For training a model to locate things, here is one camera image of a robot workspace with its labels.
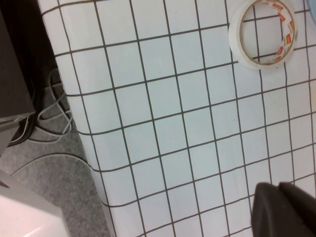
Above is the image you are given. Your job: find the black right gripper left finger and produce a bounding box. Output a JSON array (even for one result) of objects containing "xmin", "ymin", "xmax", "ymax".
[{"xmin": 250, "ymin": 182, "xmax": 316, "ymax": 237}]

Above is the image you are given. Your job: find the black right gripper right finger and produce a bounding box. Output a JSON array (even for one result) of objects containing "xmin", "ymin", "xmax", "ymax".
[{"xmin": 278, "ymin": 181, "xmax": 316, "ymax": 213}]

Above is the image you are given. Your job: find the white tape roll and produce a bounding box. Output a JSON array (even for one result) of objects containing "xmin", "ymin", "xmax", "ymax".
[{"xmin": 228, "ymin": 0, "xmax": 298, "ymax": 70}]

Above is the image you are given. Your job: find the white plastic box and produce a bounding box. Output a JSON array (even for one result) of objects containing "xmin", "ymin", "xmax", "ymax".
[{"xmin": 0, "ymin": 170, "xmax": 70, "ymax": 237}]

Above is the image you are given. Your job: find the dark grey cabinet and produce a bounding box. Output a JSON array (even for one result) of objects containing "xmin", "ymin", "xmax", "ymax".
[{"xmin": 0, "ymin": 0, "xmax": 37, "ymax": 123}]

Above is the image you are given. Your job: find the grey floor cable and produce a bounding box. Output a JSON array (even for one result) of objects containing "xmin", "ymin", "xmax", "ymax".
[{"xmin": 36, "ymin": 68, "xmax": 75, "ymax": 144}]

